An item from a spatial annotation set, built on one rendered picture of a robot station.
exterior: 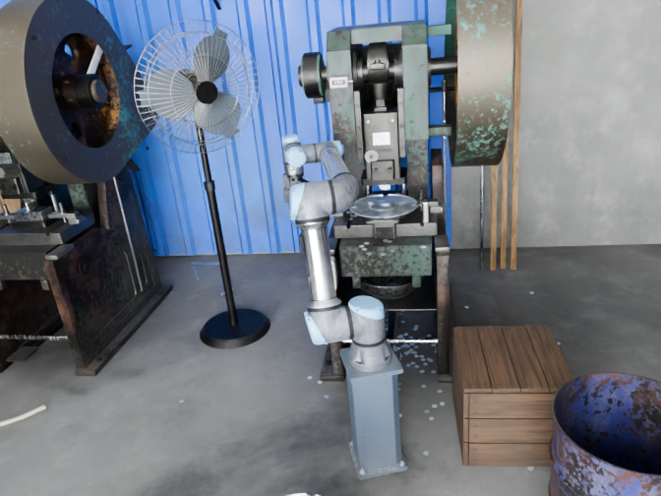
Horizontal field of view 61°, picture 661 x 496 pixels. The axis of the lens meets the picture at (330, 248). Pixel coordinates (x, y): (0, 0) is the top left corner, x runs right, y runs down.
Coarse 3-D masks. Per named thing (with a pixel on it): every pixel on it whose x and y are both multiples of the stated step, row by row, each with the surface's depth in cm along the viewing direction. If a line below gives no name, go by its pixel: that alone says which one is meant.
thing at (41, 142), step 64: (64, 0) 239; (0, 64) 217; (64, 64) 250; (128, 64) 288; (0, 128) 225; (64, 128) 238; (128, 128) 287; (64, 192) 325; (128, 192) 324; (0, 256) 271; (64, 256) 268; (128, 256) 325; (0, 320) 292; (64, 320) 273; (128, 320) 323
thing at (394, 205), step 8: (360, 200) 253; (368, 200) 252; (376, 200) 252; (384, 200) 251; (392, 200) 250; (400, 200) 249; (408, 200) 248; (352, 208) 245; (360, 208) 244; (368, 208) 243; (376, 208) 240; (384, 208) 239; (392, 208) 239; (400, 208) 239; (408, 208) 239; (360, 216) 235; (368, 216) 232; (376, 216) 233; (392, 216) 230
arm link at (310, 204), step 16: (304, 192) 181; (320, 192) 181; (304, 208) 181; (320, 208) 182; (304, 224) 182; (320, 224) 182; (304, 240) 185; (320, 240) 183; (320, 256) 184; (320, 272) 184; (320, 288) 185; (320, 304) 184; (336, 304) 185; (320, 320) 184; (336, 320) 185; (320, 336) 184; (336, 336) 185
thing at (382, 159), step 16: (368, 112) 236; (384, 112) 233; (368, 128) 235; (384, 128) 234; (368, 144) 238; (384, 144) 237; (368, 160) 240; (384, 160) 238; (400, 160) 248; (368, 176) 244; (384, 176) 240; (400, 176) 243
